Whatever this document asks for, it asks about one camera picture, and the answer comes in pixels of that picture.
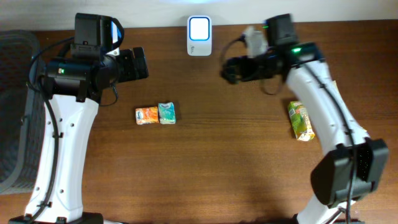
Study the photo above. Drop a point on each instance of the orange tissue pack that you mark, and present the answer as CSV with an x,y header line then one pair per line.
x,y
147,115

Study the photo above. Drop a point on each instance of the teal tissue pack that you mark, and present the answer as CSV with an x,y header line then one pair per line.
x,y
167,113

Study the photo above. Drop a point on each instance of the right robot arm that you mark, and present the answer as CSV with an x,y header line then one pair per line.
x,y
353,162

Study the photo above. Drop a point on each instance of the green tea drink carton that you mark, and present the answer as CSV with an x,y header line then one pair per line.
x,y
300,121

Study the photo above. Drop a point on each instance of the white barcode scanner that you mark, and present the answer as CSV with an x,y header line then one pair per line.
x,y
199,36

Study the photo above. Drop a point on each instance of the yellow snack bag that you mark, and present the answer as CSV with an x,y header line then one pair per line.
x,y
335,85

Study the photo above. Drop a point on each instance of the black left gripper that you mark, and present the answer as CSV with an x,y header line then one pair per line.
x,y
130,70

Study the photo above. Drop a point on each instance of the dark grey plastic basket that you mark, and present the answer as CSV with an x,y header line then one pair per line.
x,y
22,113

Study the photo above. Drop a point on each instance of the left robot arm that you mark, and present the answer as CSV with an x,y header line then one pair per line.
x,y
71,87

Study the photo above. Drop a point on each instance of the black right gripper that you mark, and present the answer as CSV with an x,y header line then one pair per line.
x,y
239,63

